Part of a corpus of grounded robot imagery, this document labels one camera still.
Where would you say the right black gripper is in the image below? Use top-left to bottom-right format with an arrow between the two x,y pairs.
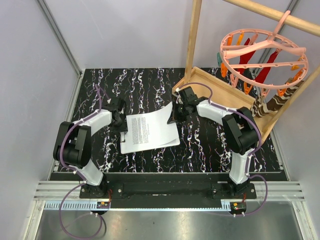
168,101 -> 189,126

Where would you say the printed paper sheet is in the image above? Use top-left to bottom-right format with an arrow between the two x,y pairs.
124,102 -> 180,141
120,134 -> 180,154

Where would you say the white clipboard folder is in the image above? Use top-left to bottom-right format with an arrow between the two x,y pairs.
120,132 -> 180,154

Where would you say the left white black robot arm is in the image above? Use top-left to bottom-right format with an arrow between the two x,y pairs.
53,97 -> 128,198

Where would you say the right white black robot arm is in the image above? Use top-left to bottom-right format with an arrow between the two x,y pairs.
167,82 -> 262,199

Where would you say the black marble pattern mat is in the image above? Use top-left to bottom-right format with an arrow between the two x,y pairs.
48,67 -> 291,181

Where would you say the wooden drying rack stand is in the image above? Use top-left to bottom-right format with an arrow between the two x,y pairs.
172,0 -> 320,141

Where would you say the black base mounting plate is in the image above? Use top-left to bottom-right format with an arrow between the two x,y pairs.
79,181 -> 257,210

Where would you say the brown striped sock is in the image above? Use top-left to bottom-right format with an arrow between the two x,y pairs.
250,95 -> 263,118
256,80 -> 305,118

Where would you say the red sock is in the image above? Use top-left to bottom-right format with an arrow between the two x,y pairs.
254,49 -> 281,84
237,38 -> 256,74

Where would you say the pink round clip hanger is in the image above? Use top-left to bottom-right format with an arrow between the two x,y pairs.
217,10 -> 309,95

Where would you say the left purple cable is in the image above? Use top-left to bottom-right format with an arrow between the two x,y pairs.
57,84 -> 111,238

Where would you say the white slotted cable duct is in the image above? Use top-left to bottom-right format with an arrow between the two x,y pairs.
44,200 -> 98,211

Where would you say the aluminium frame rail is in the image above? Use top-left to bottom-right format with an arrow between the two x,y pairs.
21,0 -> 84,240

